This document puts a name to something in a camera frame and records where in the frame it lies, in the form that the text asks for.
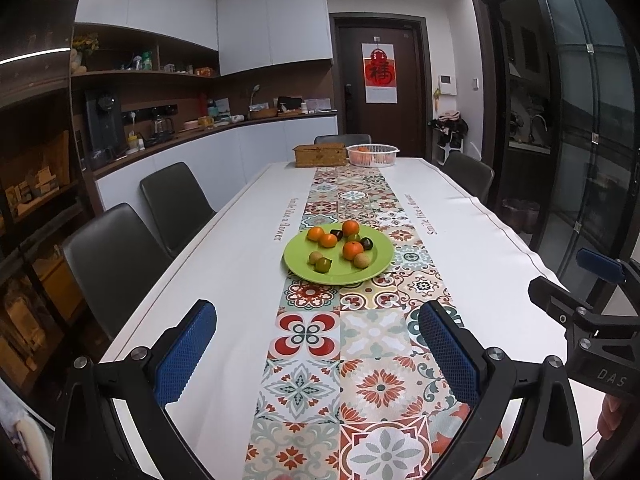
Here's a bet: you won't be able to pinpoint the person's light clothing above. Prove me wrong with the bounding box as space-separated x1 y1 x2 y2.
0 380 56 480

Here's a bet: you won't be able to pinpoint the white plastic basket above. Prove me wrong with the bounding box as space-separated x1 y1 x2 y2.
346 144 401 168

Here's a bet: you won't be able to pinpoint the white lower cabinets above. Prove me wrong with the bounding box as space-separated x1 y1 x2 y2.
95 116 341 211

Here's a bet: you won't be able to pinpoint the glass sliding door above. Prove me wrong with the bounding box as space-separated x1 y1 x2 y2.
532 0 640 301

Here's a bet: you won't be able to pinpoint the person's right hand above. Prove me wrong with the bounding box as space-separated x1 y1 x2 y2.
597 390 632 440

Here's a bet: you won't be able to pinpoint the dark wooden display cabinet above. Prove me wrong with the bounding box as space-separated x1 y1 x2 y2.
0 50 101 391

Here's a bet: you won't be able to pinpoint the white upper cabinets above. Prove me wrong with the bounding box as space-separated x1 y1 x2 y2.
75 0 335 78

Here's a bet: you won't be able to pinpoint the red calligraphy wall poster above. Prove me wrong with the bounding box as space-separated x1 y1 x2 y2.
362 43 397 104

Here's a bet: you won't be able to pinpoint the patterned table runner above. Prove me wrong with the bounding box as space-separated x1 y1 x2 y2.
242 165 506 480

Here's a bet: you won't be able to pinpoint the white cabinets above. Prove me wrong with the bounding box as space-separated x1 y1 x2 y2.
95 116 341 211
75 0 335 78

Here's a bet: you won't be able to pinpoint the wooden wall shelf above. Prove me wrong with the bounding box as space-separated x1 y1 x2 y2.
72 22 221 79

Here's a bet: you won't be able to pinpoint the yellow flower bouquet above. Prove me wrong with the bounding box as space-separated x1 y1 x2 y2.
71 33 100 57

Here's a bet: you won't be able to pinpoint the grey dining chair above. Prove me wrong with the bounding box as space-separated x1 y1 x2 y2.
139 161 217 258
442 152 496 206
314 133 372 147
62 202 173 343

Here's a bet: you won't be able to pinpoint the dark brown door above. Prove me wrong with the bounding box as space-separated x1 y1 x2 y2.
330 12 433 161

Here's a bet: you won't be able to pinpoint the black power strip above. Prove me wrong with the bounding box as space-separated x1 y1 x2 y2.
122 105 178 123

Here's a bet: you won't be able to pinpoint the green plate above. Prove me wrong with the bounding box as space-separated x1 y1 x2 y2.
283 223 395 286

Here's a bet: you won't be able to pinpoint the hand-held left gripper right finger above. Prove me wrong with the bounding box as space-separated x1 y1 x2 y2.
417 301 583 480

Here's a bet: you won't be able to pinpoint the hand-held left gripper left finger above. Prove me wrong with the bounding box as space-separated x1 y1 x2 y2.
52 300 218 480

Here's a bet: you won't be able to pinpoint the black water dispenser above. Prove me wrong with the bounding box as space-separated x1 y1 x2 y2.
82 89 126 158

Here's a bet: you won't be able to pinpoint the brown trash bin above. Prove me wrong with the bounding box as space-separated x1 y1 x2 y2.
501 197 542 233

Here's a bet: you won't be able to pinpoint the woven rectangular box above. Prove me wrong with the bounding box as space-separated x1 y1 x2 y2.
292 144 348 168

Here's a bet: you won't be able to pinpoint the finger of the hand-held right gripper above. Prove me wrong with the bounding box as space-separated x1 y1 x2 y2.
575 247 640 291
528 276 621 356

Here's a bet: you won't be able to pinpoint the glass kettle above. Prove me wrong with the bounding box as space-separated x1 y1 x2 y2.
150 114 175 139

